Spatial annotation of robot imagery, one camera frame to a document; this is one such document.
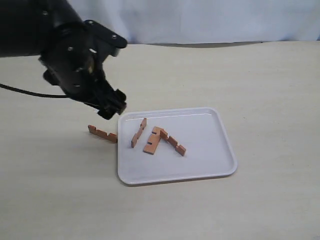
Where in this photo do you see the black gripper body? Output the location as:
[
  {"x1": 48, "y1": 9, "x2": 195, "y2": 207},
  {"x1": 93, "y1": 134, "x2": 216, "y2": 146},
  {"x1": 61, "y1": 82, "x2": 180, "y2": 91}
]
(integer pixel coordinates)
[{"x1": 39, "y1": 26, "x2": 114, "y2": 105}]

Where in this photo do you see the white plastic tray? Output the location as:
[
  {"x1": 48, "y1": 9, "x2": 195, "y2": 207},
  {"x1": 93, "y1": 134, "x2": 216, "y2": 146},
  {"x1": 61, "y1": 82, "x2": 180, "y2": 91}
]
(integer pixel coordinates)
[{"x1": 117, "y1": 107, "x2": 238, "y2": 185}]

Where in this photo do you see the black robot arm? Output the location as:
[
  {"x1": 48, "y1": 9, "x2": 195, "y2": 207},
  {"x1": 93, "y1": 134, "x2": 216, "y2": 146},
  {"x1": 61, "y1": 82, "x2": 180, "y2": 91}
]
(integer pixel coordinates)
[{"x1": 0, "y1": 0, "x2": 128, "y2": 120}]

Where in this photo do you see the white backdrop cloth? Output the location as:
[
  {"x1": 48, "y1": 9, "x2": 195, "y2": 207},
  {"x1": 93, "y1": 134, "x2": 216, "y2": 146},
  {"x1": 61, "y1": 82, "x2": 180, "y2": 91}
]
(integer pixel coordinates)
[{"x1": 70, "y1": 0, "x2": 320, "y2": 45}]

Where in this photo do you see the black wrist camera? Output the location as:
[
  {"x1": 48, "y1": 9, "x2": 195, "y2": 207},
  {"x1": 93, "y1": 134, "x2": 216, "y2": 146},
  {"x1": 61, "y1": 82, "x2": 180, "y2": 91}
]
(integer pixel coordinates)
[{"x1": 84, "y1": 20, "x2": 128, "y2": 62}]

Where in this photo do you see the black cable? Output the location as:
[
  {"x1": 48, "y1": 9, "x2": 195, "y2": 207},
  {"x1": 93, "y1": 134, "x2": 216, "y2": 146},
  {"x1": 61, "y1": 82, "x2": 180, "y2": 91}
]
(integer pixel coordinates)
[{"x1": 0, "y1": 83, "x2": 68, "y2": 99}]

